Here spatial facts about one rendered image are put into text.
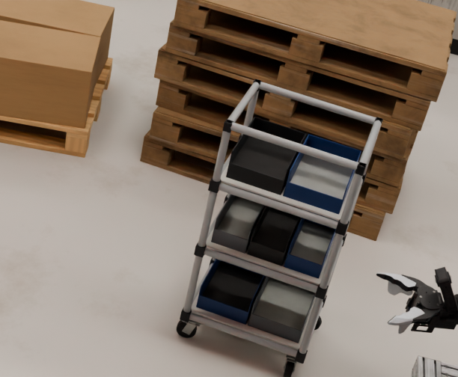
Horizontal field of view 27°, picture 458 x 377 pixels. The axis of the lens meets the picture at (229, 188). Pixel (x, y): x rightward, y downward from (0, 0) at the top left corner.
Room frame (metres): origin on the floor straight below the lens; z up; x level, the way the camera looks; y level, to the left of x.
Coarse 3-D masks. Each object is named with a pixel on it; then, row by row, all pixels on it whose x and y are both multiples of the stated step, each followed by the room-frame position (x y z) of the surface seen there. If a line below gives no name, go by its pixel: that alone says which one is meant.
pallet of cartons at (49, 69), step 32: (0, 0) 4.58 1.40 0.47; (32, 0) 4.68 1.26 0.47; (64, 0) 4.78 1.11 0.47; (0, 32) 4.20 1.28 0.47; (32, 32) 4.29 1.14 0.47; (64, 32) 4.37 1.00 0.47; (96, 32) 4.46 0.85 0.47; (0, 64) 3.95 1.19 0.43; (32, 64) 3.97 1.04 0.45; (64, 64) 4.02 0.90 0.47; (96, 64) 4.30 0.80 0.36; (0, 96) 3.95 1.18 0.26; (32, 96) 3.97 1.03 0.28; (64, 96) 3.99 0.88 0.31; (96, 96) 4.37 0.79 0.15; (0, 128) 4.04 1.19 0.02; (64, 128) 3.98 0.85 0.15
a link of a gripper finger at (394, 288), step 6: (378, 276) 1.80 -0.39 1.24; (384, 276) 1.80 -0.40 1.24; (390, 276) 1.79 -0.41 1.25; (396, 276) 1.80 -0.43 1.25; (402, 276) 1.80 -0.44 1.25; (390, 282) 1.80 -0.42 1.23; (396, 282) 1.79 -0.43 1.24; (402, 282) 1.78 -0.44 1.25; (408, 282) 1.79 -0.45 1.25; (414, 282) 1.79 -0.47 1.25; (390, 288) 1.81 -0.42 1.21; (396, 288) 1.80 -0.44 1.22; (402, 288) 1.78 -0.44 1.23; (408, 288) 1.77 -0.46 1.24; (396, 294) 1.80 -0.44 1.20; (408, 294) 1.79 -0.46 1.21
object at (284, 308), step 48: (288, 96) 3.16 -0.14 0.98; (240, 144) 2.98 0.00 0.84; (288, 144) 2.78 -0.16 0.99; (336, 144) 3.10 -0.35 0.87; (240, 192) 2.80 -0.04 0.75; (288, 192) 2.82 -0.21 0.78; (336, 192) 2.88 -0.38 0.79; (240, 240) 2.84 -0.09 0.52; (288, 240) 2.83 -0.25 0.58; (336, 240) 2.74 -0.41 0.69; (192, 288) 2.82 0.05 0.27; (240, 288) 3.00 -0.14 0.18; (288, 288) 3.06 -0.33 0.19; (192, 336) 2.85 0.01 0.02; (240, 336) 2.78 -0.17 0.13; (288, 336) 2.80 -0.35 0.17
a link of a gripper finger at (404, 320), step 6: (408, 312) 1.69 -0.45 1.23; (414, 312) 1.70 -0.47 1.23; (420, 312) 1.70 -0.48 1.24; (396, 318) 1.67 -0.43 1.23; (402, 318) 1.67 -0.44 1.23; (408, 318) 1.67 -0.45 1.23; (390, 324) 1.66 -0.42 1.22; (396, 324) 1.66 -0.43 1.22; (402, 324) 1.67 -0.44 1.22; (408, 324) 1.67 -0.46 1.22; (402, 330) 1.68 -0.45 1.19
